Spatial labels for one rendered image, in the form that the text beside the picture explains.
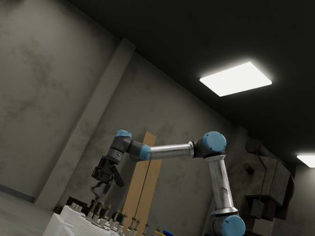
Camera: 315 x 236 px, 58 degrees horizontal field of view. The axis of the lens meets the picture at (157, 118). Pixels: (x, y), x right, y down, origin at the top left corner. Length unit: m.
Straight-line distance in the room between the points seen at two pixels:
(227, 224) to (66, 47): 4.40
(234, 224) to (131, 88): 4.39
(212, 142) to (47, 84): 3.89
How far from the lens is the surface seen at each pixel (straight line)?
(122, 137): 1.41
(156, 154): 1.55
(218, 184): 1.48
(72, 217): 1.66
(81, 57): 5.30
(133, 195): 4.91
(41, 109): 4.93
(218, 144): 1.48
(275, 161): 5.90
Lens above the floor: 0.32
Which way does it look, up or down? 20 degrees up
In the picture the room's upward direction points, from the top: 23 degrees clockwise
